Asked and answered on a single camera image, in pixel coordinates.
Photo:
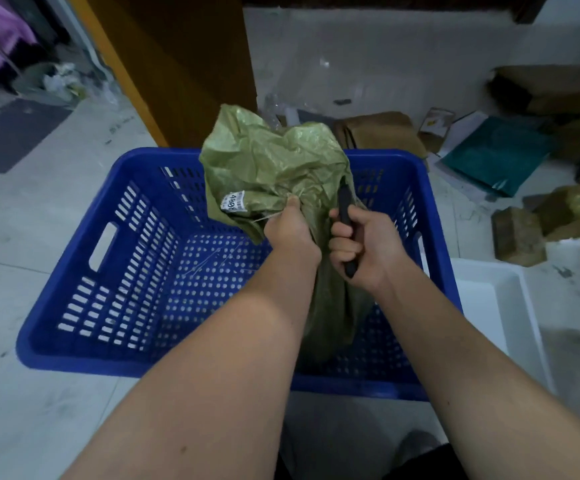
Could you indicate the person's right hand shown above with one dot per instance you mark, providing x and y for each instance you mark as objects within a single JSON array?
[{"x": 377, "y": 249}]

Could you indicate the person's left hand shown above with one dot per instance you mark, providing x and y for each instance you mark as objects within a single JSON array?
[{"x": 290, "y": 234}]

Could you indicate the person's left fingers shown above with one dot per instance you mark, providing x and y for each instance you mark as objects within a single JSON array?
[{"x": 290, "y": 207}]

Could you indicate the person's right thumb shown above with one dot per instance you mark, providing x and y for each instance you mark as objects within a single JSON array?
[{"x": 357, "y": 218}]

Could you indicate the black utility knife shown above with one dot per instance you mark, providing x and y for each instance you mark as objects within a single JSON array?
[{"x": 346, "y": 214}]

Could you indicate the green woven plastic sack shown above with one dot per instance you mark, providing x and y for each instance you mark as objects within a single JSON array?
[{"x": 275, "y": 159}]

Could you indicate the person's right forearm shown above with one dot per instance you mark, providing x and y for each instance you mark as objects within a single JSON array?
[{"x": 475, "y": 374}]

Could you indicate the person's left forearm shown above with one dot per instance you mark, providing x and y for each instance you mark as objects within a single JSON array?
[{"x": 205, "y": 379}]

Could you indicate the white label sticker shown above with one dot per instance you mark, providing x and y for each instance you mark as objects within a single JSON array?
[{"x": 233, "y": 201}]

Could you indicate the brown flattened cardboard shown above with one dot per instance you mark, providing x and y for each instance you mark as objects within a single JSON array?
[{"x": 380, "y": 132}]

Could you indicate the small printed paper box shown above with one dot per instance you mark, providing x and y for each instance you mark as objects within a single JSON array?
[{"x": 436, "y": 125}]

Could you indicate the teal plastic mailer bag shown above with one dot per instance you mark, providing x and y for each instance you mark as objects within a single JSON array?
[{"x": 495, "y": 154}]

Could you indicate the small brown cardboard box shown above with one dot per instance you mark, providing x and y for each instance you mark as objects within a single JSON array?
[{"x": 517, "y": 234}]

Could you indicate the blue perforated plastic crate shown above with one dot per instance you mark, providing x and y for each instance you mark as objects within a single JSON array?
[{"x": 135, "y": 274}]

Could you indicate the white plastic bin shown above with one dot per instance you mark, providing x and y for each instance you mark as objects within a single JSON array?
[{"x": 500, "y": 314}]

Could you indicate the brown wooden door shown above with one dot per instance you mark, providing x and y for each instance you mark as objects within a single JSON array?
[{"x": 185, "y": 64}]

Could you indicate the pile of cardboard boxes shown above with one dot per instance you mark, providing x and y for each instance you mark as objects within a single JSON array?
[{"x": 565, "y": 144}]

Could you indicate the person's black shorts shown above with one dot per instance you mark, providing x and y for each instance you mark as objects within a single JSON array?
[{"x": 420, "y": 464}]

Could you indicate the white crumpled plastic bags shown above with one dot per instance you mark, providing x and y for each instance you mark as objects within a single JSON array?
[{"x": 65, "y": 82}]

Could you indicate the dark grey floor mat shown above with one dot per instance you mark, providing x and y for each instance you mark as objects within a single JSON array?
[{"x": 15, "y": 134}]

